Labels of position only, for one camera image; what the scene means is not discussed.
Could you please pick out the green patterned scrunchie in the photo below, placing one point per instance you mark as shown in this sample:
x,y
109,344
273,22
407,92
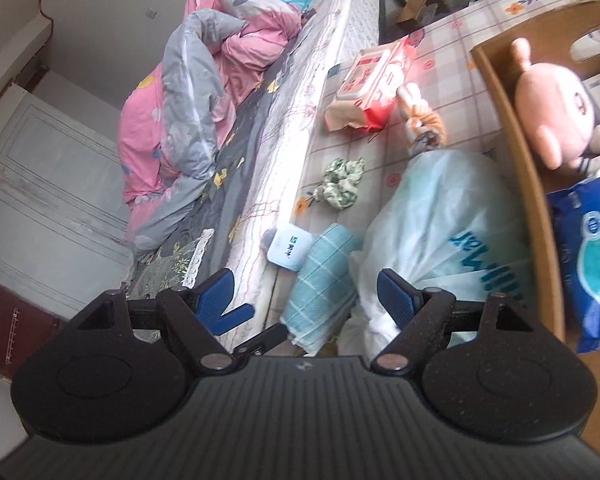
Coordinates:
x,y
339,184

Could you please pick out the white panelled door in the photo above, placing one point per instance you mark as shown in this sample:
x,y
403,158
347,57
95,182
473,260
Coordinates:
x,y
62,219

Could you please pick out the white mattress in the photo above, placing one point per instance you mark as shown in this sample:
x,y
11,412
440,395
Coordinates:
x,y
336,32

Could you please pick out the orange striped rolled towel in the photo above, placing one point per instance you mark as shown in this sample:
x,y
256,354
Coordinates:
x,y
423,126

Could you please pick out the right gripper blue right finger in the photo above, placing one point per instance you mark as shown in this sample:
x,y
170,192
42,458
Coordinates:
x,y
421,316

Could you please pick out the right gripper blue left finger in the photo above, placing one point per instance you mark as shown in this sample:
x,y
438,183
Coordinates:
x,y
194,317

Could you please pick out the large white plastic bag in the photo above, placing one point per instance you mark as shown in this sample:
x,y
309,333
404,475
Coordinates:
x,y
454,222

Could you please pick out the blue checked folded towel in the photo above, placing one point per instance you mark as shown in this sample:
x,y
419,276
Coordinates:
x,y
323,292

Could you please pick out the brown cardboard box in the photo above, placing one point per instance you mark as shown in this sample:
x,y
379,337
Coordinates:
x,y
556,37

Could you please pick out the small white bottle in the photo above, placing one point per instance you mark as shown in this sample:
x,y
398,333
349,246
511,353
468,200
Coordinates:
x,y
287,246

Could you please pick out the dark floral bed sheet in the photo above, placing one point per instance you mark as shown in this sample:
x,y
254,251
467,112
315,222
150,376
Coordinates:
x,y
241,190

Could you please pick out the pink wet wipes pack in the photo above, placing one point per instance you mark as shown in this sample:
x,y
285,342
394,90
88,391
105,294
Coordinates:
x,y
366,96

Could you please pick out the pink grey duvet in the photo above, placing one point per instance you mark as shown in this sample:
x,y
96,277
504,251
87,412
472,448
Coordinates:
x,y
176,120

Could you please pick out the pink round plush toy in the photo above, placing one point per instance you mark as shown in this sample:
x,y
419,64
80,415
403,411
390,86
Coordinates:
x,y
556,114

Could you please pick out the blue tissue package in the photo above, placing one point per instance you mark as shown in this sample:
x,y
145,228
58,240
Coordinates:
x,y
576,223

